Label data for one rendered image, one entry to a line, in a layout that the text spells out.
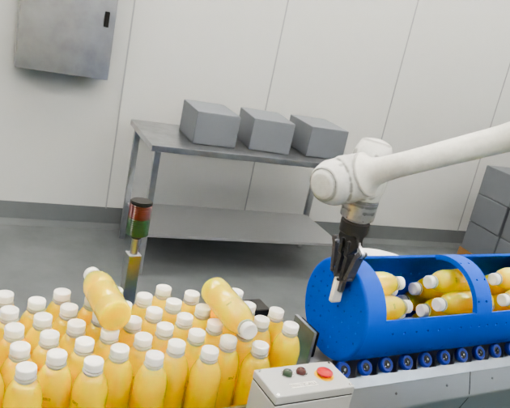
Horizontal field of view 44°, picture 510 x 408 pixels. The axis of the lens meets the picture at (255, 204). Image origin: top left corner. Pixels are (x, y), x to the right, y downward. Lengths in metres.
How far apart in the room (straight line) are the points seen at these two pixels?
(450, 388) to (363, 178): 0.86
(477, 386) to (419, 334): 0.39
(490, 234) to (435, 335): 4.02
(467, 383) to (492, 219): 3.82
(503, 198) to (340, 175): 4.42
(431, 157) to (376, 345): 0.56
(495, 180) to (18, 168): 3.88
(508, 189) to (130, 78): 3.22
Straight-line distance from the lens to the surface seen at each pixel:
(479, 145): 1.46
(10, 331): 1.41
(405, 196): 6.07
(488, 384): 2.19
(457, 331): 1.93
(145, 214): 1.77
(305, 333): 1.75
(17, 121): 4.79
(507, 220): 5.73
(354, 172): 1.43
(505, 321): 2.07
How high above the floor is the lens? 1.82
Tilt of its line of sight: 17 degrees down
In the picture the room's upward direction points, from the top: 12 degrees clockwise
